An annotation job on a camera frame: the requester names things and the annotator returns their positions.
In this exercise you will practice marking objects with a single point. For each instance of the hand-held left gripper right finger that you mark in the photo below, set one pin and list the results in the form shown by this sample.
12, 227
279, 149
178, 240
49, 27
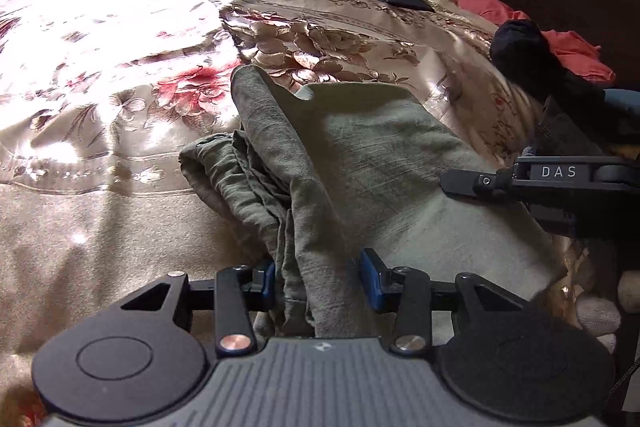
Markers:
371, 278

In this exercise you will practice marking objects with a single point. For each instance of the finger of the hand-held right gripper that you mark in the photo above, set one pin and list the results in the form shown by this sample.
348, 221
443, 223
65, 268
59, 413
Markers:
475, 184

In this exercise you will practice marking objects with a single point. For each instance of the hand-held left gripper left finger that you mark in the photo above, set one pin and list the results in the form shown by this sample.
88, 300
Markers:
270, 281

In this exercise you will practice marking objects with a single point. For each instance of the olive green pants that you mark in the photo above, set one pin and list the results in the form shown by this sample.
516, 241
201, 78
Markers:
360, 157

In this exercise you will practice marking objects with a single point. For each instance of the dark grey folded pants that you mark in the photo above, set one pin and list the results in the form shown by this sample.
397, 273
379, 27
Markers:
565, 132

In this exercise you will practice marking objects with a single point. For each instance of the white sock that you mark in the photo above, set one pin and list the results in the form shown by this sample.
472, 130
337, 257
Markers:
597, 312

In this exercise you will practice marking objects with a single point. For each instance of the blue cloth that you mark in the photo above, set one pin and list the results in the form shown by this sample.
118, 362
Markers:
622, 101

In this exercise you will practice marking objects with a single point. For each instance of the black garment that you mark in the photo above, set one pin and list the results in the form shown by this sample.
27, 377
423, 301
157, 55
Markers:
525, 52

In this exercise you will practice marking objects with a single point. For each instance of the pink cloth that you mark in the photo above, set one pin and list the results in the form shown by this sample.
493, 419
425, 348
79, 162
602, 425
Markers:
575, 52

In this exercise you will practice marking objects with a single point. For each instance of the floral satin bedspread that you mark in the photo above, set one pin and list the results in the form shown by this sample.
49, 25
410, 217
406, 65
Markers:
100, 107

